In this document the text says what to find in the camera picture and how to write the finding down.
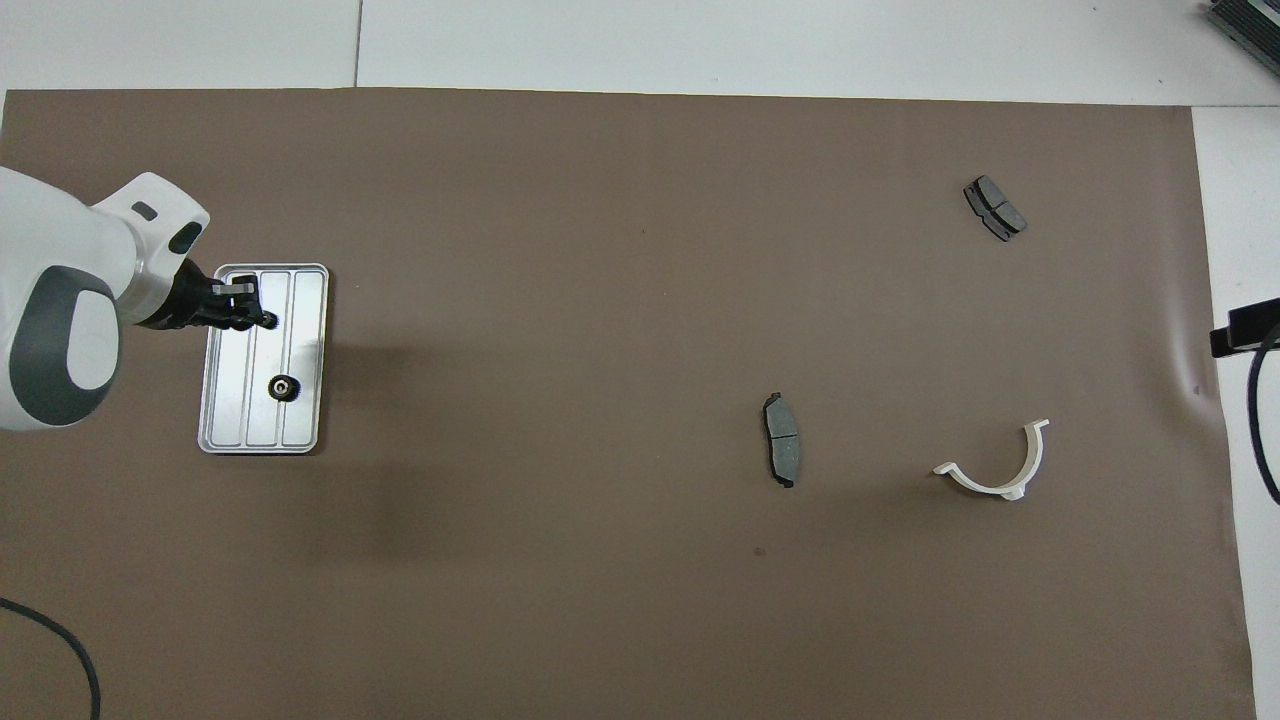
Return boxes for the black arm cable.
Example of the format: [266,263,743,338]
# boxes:
[1246,318,1280,506]
[0,597,102,720]

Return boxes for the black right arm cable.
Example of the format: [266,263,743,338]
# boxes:
[1246,318,1280,506]

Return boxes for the brown table mat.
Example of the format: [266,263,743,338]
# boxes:
[0,87,1259,720]

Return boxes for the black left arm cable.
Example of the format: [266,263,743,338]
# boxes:
[0,597,102,720]

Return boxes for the white curved plastic bracket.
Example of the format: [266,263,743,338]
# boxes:
[932,418,1051,502]

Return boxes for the silver ribbed metal tray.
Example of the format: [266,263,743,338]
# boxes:
[197,263,330,456]

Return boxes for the single grey brake pad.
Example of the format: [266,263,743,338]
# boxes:
[762,391,803,489]

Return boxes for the stacked grey brake pads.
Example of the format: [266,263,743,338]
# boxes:
[963,175,1029,243]

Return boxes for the grey ribbed device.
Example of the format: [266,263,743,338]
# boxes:
[1205,0,1280,51]

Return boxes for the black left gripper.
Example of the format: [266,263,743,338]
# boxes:
[135,258,263,333]

